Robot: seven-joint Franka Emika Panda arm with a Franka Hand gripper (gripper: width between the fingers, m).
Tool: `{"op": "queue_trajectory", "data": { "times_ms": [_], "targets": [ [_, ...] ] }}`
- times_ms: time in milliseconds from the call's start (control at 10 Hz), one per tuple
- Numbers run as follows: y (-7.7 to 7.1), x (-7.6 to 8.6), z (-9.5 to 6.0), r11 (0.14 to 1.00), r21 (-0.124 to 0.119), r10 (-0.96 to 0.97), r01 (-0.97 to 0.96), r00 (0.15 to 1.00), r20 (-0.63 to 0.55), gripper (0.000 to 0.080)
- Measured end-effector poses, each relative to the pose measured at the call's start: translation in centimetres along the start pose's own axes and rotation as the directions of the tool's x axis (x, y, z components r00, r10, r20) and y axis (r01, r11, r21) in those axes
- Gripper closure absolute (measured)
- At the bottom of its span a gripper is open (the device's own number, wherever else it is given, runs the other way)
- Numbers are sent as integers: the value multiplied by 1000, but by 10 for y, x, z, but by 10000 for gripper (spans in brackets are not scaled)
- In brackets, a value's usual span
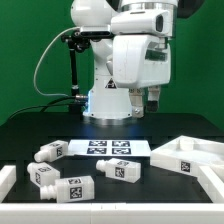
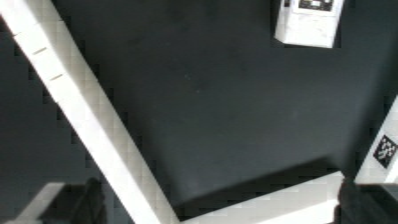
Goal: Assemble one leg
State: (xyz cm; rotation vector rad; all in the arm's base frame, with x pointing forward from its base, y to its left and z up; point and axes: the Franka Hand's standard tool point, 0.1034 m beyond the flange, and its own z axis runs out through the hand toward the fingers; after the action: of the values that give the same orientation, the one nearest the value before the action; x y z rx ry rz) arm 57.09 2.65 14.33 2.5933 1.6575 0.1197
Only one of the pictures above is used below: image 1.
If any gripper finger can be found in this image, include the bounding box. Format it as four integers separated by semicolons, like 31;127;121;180
129;89;144;118
147;86;161;112

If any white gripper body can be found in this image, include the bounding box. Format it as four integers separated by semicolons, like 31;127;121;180
113;35;171;88

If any white square tabletop part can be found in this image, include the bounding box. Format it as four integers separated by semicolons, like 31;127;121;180
150;136;224;177

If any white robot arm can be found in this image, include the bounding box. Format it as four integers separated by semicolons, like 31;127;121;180
71;0;205;125

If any white marker sheet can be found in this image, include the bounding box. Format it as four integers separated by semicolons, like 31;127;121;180
68;140;151;157

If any white U-shaped fence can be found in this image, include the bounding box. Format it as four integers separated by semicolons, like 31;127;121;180
0;166;224;224

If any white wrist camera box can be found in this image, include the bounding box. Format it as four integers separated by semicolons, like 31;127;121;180
111;9;173;36

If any black camera stand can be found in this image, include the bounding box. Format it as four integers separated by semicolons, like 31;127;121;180
61;31;90;115

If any grey background camera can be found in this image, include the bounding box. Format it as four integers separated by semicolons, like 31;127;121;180
80;25;111;38

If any black base cable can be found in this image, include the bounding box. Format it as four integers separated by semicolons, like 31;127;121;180
7;94;89;122

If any grey camera cable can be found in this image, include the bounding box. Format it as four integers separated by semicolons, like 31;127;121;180
33;26;81;98

